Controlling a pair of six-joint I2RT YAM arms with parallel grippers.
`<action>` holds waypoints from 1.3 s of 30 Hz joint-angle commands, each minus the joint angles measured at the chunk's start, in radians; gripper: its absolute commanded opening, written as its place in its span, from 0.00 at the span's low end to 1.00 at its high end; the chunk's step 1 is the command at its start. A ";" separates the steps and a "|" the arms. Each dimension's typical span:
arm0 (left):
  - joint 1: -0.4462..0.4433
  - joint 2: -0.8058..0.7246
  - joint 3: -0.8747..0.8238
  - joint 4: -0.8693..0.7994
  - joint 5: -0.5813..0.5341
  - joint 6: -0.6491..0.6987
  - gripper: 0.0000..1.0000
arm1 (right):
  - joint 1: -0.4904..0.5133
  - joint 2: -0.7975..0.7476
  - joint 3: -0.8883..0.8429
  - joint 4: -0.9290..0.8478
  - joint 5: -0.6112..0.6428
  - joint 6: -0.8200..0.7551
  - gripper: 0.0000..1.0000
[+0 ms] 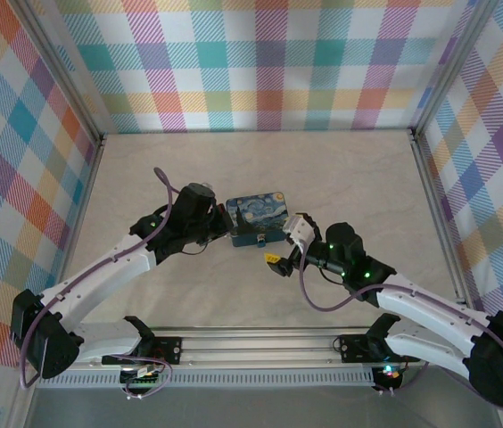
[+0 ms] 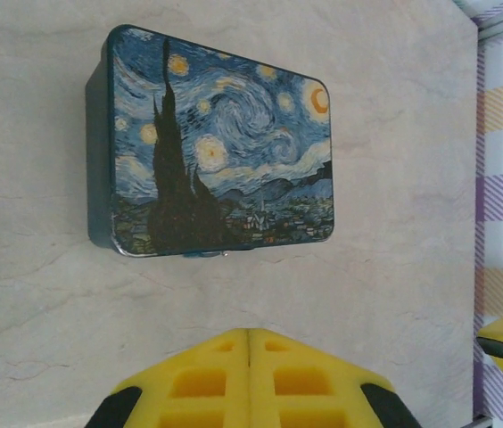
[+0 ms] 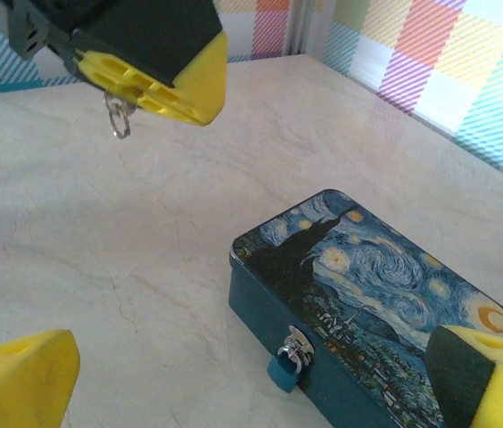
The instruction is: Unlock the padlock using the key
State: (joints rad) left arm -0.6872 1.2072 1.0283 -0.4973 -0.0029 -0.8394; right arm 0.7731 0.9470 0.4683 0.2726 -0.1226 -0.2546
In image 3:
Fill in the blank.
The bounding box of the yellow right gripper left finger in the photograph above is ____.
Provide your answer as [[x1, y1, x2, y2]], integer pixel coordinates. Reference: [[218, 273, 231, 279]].
[[0, 328, 82, 428]]

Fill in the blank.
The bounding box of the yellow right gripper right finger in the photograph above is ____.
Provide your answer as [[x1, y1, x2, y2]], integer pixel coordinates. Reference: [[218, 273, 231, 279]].
[[424, 324, 503, 428]]

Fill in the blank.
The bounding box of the silver key ring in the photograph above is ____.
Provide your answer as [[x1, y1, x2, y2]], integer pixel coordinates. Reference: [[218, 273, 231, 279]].
[[103, 86, 133, 140]]

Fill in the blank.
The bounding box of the small teal padlock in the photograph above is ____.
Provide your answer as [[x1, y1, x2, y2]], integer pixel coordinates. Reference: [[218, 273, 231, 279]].
[[267, 343, 306, 395]]

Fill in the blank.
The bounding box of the starry night painting card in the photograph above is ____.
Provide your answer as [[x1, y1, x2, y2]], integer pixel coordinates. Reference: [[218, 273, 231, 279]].
[[227, 188, 503, 428]]

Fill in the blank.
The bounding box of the aluminium corner post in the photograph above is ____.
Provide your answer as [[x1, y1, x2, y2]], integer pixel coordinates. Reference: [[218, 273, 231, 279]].
[[283, 0, 326, 62]]

